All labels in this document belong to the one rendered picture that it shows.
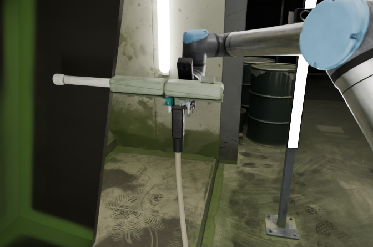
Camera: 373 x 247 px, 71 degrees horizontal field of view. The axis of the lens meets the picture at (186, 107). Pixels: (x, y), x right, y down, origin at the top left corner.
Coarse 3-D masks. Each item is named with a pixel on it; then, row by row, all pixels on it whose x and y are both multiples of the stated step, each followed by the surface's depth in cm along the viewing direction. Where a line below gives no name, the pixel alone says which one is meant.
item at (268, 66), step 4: (260, 64) 319; (264, 64) 319; (268, 64) 320; (272, 64) 320; (276, 64) 319; (280, 64) 318; (268, 68) 292; (272, 68) 292; (276, 68) 292; (280, 68) 290; (284, 68) 290; (288, 68) 292; (292, 68) 292
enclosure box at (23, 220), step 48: (0, 0) 77; (48, 0) 81; (96, 0) 79; (0, 48) 81; (48, 48) 86; (96, 48) 83; (0, 96) 86; (48, 96) 91; (96, 96) 88; (0, 144) 91; (48, 144) 97; (96, 144) 93; (0, 192) 96; (48, 192) 104; (96, 192) 99; (0, 240) 99; (48, 240) 103
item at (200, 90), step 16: (64, 80) 75; (80, 80) 74; (96, 80) 73; (112, 80) 71; (128, 80) 70; (144, 80) 69; (160, 80) 69; (176, 80) 69; (192, 80) 70; (208, 80) 67; (144, 96) 71; (160, 96) 70; (176, 96) 69; (192, 96) 68; (208, 96) 67; (176, 112) 71; (176, 128) 73; (176, 144) 75
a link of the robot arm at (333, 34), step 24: (336, 0) 40; (360, 0) 39; (312, 24) 44; (336, 24) 40; (360, 24) 37; (312, 48) 44; (336, 48) 40; (360, 48) 39; (336, 72) 42; (360, 72) 39; (360, 96) 39; (360, 120) 40
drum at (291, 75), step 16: (256, 64) 316; (288, 64) 313; (256, 80) 288; (272, 80) 275; (288, 80) 272; (256, 96) 291; (272, 96) 279; (288, 96) 278; (256, 112) 295; (272, 112) 284; (288, 112) 283; (256, 128) 299; (272, 128) 289; (272, 144) 294
